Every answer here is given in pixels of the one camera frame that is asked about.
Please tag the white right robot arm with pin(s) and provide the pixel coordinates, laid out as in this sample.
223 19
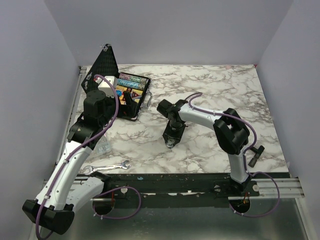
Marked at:
231 132

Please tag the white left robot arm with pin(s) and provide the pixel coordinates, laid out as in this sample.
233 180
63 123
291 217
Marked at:
54 208

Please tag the red triangular dealer button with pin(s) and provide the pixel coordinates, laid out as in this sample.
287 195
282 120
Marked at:
136 96

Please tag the blue white poker chip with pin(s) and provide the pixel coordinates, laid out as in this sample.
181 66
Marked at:
169 145

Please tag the black T-handle tool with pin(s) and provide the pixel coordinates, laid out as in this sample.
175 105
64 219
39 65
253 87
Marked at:
257 153

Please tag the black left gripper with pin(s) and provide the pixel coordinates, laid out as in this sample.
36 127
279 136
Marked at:
130 104

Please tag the black poker set case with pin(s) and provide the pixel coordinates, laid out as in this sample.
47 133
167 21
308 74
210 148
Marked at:
106 65

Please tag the silver combination wrench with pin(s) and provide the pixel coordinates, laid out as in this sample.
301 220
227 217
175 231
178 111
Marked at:
89 169

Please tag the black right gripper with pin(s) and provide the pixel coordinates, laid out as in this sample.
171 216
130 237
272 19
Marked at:
168 134

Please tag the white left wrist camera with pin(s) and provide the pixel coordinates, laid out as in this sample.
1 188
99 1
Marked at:
105 87

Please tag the clear plastic screw box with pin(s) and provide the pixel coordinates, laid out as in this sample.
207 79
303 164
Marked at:
103 146

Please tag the aluminium extrusion rail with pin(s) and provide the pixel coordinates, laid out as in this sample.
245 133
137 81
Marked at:
288 188

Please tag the black mounting base plate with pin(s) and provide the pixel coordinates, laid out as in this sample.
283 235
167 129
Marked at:
178 190

